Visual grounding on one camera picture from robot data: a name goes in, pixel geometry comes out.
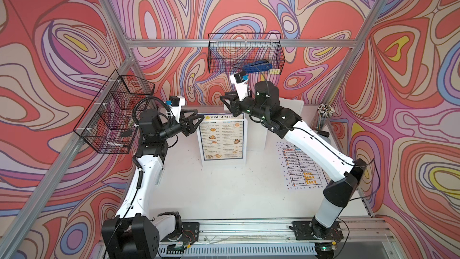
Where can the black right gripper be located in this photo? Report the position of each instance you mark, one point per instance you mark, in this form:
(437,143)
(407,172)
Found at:
(234,107)

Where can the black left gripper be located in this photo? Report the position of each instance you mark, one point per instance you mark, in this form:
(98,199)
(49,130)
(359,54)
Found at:
(187,130)

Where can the Dim Sum Inn menu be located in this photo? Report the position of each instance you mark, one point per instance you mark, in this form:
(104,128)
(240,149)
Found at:
(221,136)

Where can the hand-drawn colourful menu sheet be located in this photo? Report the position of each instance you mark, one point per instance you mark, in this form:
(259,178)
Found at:
(299,171)

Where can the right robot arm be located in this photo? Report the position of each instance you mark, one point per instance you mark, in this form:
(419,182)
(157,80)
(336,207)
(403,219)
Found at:
(344,172)

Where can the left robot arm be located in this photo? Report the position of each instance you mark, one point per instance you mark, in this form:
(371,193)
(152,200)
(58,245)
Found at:
(134,233)

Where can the blue stapler in basket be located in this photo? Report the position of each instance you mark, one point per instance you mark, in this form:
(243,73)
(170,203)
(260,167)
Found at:
(257,67)

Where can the yellow item in basket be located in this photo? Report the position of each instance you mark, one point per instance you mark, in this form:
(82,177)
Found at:
(274,72)

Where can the clear pencil holder cup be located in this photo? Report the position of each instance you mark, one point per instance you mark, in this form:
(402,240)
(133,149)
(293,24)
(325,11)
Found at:
(324,113)

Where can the black and beige stapler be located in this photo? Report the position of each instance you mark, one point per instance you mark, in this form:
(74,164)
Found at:
(324,134)

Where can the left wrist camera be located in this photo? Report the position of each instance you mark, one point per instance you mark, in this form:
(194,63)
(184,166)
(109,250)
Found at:
(175,104)

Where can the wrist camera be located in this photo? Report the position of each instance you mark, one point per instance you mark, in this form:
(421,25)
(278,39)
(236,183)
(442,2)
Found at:
(175,104)
(240,80)

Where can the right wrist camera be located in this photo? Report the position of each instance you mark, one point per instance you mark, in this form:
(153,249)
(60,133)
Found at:
(240,80)

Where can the black wire basket back wall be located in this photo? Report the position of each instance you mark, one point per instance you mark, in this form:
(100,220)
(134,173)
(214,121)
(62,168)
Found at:
(228,52)

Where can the black wire basket wall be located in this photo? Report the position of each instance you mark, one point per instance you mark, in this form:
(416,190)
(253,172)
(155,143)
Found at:
(228,52)
(107,125)

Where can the black wire basket left wall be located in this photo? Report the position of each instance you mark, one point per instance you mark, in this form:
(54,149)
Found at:
(107,125)

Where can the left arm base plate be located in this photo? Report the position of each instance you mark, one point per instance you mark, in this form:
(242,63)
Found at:
(190,233)

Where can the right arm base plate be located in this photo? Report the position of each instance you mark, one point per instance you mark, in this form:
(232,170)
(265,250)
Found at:
(308,231)

